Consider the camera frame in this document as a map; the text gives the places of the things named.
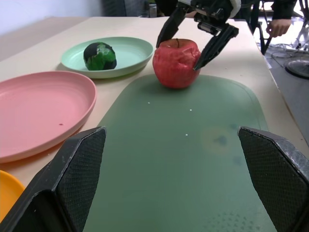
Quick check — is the bystander dark sleeve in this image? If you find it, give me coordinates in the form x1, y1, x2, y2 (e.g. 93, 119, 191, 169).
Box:
271, 0, 301, 21

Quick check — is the white chair base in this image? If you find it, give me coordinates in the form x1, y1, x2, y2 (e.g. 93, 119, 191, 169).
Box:
292, 0, 309, 51

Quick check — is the bystander bare hand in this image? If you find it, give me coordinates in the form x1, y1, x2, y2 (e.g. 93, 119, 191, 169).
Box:
265, 17, 292, 38

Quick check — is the dark background cabinet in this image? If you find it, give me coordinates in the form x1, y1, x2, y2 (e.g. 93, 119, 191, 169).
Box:
100, 0, 156, 18

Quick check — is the orange plate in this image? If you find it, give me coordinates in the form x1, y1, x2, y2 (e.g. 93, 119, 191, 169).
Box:
0, 170, 26, 222

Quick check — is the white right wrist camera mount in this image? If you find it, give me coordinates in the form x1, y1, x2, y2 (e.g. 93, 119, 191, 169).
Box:
228, 0, 242, 19

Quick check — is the black chair leg frame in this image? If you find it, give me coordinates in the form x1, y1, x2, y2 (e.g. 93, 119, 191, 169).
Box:
250, 0, 273, 56

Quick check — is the light green plate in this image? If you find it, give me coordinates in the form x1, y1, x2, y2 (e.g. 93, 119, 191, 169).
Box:
60, 36, 155, 79

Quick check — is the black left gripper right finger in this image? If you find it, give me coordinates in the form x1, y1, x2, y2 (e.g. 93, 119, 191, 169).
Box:
237, 126, 309, 232

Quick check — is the pink plate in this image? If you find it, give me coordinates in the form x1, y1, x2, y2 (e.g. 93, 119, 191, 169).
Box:
0, 71, 98, 164

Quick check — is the dark green crumpled vegetable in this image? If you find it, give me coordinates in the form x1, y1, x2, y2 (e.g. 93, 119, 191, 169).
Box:
83, 42, 118, 72

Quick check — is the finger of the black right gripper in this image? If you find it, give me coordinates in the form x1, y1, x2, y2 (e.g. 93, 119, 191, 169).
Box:
193, 23, 239, 72
155, 5, 188, 48

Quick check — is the round dark floor base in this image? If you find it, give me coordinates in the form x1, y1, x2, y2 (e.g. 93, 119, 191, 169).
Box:
284, 59, 309, 79

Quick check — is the red apple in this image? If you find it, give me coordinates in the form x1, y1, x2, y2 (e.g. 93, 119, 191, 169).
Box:
152, 38, 202, 89

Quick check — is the dark green mat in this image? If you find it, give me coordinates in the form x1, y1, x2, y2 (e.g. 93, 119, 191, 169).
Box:
82, 73, 278, 232

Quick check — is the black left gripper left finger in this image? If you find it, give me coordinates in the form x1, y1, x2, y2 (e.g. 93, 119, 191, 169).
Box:
0, 126, 107, 232

